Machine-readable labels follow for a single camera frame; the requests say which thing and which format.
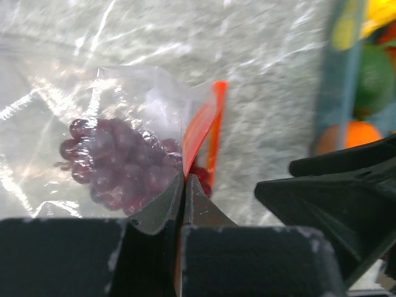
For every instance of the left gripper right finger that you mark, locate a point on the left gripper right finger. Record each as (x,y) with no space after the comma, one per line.
(220,258)

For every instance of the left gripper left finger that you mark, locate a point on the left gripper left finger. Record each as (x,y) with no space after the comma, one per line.
(132,256)

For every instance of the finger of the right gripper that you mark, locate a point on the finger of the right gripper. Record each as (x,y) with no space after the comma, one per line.
(355,211)
(342,161)

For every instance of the purple grape bunch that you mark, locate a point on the purple grape bunch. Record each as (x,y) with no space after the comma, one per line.
(120,166)

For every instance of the clear zip top bag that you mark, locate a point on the clear zip top bag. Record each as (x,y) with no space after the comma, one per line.
(45,87)

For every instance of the orange mandarin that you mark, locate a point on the orange mandarin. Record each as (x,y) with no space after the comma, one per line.
(357,133)

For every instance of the green lime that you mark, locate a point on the green lime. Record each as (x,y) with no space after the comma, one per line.
(376,82)

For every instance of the teal plastic tray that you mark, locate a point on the teal plastic tray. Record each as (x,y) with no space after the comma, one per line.
(336,98)

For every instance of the yellow pear-shaped gourd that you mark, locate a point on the yellow pear-shaped gourd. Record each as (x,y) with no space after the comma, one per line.
(358,20)

